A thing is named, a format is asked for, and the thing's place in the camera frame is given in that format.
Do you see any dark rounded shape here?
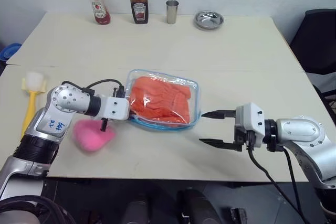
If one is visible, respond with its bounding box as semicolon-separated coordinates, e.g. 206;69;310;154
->
176;188;222;224
125;199;151;224

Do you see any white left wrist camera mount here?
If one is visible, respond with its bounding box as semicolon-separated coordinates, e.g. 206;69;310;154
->
98;95;131;121

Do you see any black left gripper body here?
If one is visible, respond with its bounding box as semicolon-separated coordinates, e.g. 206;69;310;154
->
113;84;128;100

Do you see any round stainless steel dish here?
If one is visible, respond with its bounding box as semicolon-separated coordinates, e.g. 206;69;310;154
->
194;10;225;31

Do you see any yellow handled white brush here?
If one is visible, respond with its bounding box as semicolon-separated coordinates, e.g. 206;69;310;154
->
20;71;48;137

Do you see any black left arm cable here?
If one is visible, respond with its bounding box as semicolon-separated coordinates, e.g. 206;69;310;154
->
61;78;124;96

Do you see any stainless steel cup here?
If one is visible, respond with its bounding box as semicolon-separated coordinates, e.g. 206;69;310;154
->
165;0;180;24

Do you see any black chair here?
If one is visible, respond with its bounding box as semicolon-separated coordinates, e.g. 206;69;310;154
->
289;8;336;113

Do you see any small black bracket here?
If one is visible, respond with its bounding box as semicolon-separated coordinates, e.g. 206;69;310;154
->
230;207;248;224

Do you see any pink fluffy cloth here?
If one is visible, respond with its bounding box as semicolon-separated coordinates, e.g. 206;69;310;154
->
72;119;117;152

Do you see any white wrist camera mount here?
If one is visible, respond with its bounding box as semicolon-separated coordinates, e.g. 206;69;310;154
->
98;95;131;121
234;102;266;148

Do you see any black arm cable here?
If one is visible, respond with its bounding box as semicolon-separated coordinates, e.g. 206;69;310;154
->
61;78;124;96
281;146;312;224
246;146;310;224

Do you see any blue plastic basin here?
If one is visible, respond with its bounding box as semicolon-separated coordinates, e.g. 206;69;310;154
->
0;42;22;63

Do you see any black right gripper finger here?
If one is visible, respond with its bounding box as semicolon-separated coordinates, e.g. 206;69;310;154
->
198;138;236;151
202;109;237;120

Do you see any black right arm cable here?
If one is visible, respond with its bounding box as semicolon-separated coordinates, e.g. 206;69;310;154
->
281;146;312;224
246;146;310;224

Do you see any black cable bundle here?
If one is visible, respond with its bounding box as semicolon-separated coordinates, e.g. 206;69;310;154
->
0;194;77;224

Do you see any clear plastic pouch blue trim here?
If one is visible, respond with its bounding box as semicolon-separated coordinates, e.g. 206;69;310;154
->
124;69;202;132

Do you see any small red ketchup bottle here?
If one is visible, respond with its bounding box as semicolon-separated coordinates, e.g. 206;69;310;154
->
87;0;112;26

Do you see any orange cloth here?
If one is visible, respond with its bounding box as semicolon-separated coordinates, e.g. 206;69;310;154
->
129;76;192;125

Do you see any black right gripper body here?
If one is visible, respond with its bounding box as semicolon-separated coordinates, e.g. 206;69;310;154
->
232;125;257;153

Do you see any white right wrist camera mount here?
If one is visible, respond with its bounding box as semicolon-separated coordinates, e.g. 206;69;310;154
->
234;102;266;148

